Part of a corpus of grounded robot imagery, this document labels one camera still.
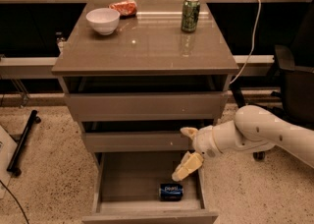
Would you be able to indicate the grey drawer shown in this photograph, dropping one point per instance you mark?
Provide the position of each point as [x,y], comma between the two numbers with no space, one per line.
[127,191]
[140,98]
[153,135]

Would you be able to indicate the green soda can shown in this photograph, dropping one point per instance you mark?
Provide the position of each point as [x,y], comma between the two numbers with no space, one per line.
[190,14]

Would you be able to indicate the grey bottom drawer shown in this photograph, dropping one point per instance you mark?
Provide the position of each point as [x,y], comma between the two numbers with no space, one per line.
[127,191]

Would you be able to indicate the grey top drawer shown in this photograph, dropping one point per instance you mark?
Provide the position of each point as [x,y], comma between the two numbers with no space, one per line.
[140,98]

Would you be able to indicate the orange chip bag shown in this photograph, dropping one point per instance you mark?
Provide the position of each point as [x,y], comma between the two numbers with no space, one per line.
[126,8]

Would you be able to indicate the grey middle drawer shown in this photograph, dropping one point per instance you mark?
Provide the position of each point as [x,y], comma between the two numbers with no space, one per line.
[153,135]

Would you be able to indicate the white bowl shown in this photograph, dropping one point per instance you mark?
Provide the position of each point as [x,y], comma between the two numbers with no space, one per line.
[103,20]

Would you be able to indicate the black office chair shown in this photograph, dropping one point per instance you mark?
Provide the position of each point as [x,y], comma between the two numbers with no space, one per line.
[295,63]

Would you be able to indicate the black wheeled stand leg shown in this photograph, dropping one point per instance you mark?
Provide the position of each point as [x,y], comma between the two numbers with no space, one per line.
[13,164]

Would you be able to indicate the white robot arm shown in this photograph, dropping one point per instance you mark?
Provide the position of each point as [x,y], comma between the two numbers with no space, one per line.
[253,129]

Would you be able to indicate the blue pepsi can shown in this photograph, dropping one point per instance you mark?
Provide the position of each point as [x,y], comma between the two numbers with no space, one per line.
[171,192]

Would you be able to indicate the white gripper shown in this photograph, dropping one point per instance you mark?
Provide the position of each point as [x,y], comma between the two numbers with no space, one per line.
[204,141]

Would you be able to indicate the clear plastic bottle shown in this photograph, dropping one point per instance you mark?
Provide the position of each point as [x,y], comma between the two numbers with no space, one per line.
[60,40]

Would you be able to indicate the grey drawer cabinet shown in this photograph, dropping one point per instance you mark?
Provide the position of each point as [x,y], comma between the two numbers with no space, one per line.
[151,43]

